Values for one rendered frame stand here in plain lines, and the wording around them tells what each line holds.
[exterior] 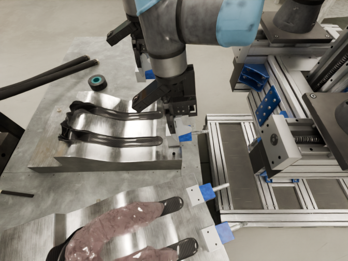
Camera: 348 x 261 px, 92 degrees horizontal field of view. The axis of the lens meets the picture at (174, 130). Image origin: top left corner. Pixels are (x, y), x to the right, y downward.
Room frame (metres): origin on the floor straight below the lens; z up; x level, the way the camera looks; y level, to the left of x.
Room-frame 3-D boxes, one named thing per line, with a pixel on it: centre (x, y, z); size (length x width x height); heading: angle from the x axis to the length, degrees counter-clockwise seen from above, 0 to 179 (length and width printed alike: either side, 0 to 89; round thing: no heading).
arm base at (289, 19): (0.73, -0.48, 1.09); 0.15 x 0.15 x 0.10
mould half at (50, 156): (0.33, 0.23, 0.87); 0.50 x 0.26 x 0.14; 92
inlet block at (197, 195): (0.12, -0.10, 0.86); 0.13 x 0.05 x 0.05; 109
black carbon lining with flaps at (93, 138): (0.32, 0.21, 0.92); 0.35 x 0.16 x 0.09; 92
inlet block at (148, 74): (0.56, 0.08, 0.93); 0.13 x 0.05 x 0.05; 92
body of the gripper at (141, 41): (0.56, 0.10, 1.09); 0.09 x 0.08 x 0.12; 92
